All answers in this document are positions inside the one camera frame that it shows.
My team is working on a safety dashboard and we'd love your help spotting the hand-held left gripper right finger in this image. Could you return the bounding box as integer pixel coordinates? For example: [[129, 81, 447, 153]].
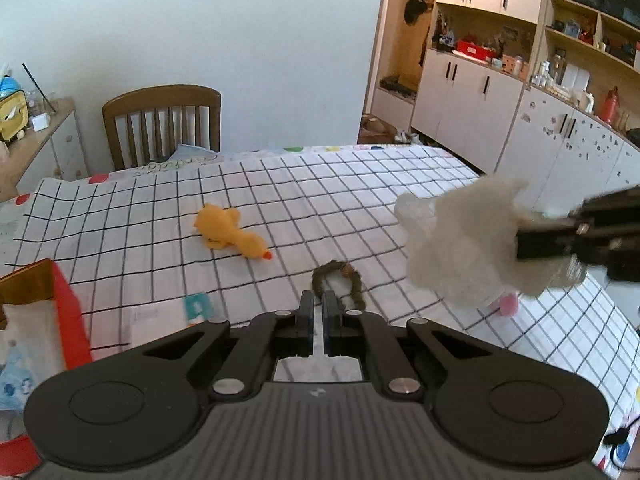
[[322, 290, 501, 402]]

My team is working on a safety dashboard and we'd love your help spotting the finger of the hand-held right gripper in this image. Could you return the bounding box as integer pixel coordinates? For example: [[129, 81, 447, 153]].
[[570, 187, 640, 225], [515, 222, 640, 263]]

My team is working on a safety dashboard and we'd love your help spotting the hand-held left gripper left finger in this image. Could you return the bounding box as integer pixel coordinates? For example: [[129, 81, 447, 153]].
[[140, 290, 317, 402]]

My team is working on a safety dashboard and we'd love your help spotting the brown scrunchie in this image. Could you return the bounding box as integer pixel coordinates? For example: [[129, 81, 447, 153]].
[[310, 259, 366, 312]]

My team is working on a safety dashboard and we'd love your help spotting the white fluffy plush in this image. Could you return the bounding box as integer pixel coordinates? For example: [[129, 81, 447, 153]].
[[394, 177, 589, 312]]

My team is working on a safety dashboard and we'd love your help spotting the red cardboard box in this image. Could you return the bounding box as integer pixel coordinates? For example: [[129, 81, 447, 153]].
[[0, 258, 95, 477]]

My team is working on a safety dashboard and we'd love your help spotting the clear plastic bag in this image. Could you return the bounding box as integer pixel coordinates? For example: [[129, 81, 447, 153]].
[[0, 344, 45, 414]]

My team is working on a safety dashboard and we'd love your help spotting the red bottle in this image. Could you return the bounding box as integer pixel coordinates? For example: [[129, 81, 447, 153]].
[[598, 85, 620, 124]]

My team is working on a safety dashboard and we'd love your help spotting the yellow rubber chicken toy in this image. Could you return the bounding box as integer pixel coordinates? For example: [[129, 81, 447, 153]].
[[193, 203, 274, 262]]

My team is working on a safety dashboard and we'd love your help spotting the white flat packet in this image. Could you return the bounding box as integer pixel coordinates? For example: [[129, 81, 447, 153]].
[[122, 305, 207, 349]]

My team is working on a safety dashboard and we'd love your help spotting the red storage box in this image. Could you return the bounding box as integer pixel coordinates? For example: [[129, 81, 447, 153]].
[[455, 38, 494, 59]]

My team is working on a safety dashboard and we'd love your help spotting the wooden chair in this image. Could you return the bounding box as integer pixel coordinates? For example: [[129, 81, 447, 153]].
[[102, 85, 223, 171]]

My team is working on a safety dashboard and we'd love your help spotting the white folded cloth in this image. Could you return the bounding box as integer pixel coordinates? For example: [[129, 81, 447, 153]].
[[0, 302, 69, 377]]

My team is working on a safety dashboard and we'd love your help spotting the dark hanging item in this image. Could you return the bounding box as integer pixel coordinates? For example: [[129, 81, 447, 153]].
[[404, 0, 431, 26]]

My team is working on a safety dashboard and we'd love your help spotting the white drawer cabinet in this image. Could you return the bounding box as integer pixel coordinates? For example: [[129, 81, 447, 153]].
[[0, 97, 91, 202]]

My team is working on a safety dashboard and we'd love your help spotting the thin black rod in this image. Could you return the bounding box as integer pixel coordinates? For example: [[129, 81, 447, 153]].
[[22, 62, 59, 114]]

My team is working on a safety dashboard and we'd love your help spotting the yellow alarm clock toy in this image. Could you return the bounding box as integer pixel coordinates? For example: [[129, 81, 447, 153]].
[[0, 87, 29, 144]]

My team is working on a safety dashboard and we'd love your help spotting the large wooden wall cabinet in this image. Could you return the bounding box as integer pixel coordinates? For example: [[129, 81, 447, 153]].
[[364, 0, 640, 213]]

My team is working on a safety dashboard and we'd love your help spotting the black cable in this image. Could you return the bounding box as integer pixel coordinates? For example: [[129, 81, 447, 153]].
[[602, 424, 640, 472]]

